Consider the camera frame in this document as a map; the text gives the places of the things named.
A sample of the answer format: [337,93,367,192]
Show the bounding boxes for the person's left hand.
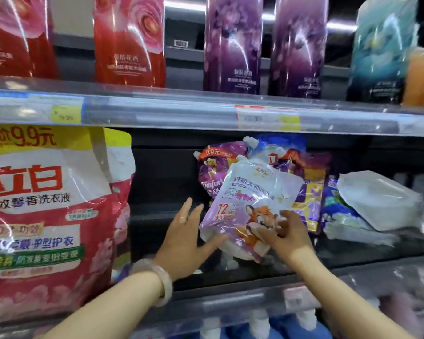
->
[154,198,227,281]

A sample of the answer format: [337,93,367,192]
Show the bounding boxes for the person's right hand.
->
[256,210,317,267]

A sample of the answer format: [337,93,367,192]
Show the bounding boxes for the white lilac tiger refill pouch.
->
[199,155,304,264]

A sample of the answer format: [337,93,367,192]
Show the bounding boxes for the person's right forearm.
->
[297,258,414,339]

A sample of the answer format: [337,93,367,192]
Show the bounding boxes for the person's left forearm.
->
[39,272,164,339]

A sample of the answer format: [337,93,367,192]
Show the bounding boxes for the purple bear refill pouch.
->
[194,141,250,209]

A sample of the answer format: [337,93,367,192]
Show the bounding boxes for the yellow purple refill pouch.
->
[291,153,328,234]

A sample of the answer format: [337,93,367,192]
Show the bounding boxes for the pale jade bangle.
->
[129,258,173,308]

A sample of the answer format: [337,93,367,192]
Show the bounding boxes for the blue white flat pouch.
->
[321,176,400,247]

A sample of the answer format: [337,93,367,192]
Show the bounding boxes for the blue refill pouch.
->
[243,134,307,178]

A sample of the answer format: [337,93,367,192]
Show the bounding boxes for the blue pouch with white cap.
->
[283,308,334,339]
[233,308,283,339]
[197,317,234,339]

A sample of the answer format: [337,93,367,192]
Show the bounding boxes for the red yellow price label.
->
[235,105,301,132]

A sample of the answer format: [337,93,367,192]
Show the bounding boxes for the white plastic pouch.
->
[336,171,424,232]

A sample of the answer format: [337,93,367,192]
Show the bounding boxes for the large red detergent bag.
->
[0,125,136,326]

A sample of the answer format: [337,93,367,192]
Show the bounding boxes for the pink packets under shelf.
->
[376,264,424,339]

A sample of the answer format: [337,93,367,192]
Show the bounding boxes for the yellow white price label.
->
[28,95,84,125]

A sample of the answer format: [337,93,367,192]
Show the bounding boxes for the purple flower refill pouch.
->
[268,0,329,99]
[203,0,264,95]

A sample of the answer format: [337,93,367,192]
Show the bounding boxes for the red rose refill pouch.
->
[93,0,167,88]
[0,0,58,80]

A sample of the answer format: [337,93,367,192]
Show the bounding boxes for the teal flower refill pouch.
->
[346,0,420,105]

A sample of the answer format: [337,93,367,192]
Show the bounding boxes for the orange refill pouch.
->
[402,47,424,108]

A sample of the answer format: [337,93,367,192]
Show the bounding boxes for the grey shelf edge rail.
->
[0,253,424,339]

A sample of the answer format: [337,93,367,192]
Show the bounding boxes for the clear shelf price rail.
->
[0,75,424,138]

